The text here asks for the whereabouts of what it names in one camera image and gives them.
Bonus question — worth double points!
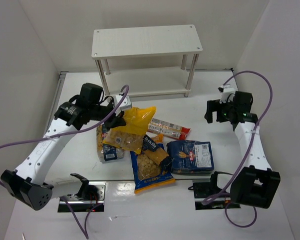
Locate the yellow macaroni pasta bag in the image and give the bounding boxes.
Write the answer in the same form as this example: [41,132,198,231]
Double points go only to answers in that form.
[103,106,156,154]

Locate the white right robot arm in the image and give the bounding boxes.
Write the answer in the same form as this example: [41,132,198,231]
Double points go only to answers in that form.
[205,88,281,209]

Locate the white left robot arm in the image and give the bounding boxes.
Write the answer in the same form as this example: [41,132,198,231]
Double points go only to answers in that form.
[0,83,132,211]

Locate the Agnesi fusilli pasta bag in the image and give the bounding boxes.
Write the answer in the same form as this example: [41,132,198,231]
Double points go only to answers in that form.
[96,124,124,163]

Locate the red spaghetti pasta packet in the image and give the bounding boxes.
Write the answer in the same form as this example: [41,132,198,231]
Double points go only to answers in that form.
[148,118,191,140]

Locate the dark blue pasta box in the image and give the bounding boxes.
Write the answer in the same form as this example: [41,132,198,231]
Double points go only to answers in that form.
[167,140,214,175]

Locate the blue orange shell pasta bag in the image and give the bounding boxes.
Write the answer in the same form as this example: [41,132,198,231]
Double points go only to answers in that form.
[130,142,175,194]

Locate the white two-tier shelf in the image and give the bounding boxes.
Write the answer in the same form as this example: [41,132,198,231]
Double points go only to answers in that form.
[91,24,203,97]

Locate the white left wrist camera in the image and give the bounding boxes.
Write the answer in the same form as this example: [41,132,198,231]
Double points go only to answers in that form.
[113,94,132,112]

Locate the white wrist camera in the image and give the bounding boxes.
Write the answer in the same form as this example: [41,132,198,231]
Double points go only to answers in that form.
[113,94,132,112]
[218,84,236,104]

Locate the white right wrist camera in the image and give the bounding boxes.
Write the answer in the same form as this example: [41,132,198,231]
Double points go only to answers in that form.
[218,84,236,104]

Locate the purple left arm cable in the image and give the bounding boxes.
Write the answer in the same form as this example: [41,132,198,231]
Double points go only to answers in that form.
[0,84,130,240]

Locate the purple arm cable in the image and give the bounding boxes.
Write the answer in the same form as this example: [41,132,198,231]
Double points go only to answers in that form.
[202,70,274,228]
[0,84,130,240]

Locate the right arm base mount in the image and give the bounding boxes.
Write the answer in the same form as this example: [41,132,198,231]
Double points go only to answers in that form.
[188,171,232,210]

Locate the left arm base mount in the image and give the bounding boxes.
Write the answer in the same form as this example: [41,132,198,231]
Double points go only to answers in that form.
[64,181,106,213]

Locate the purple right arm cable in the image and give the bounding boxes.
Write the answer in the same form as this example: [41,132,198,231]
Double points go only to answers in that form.
[202,70,274,228]

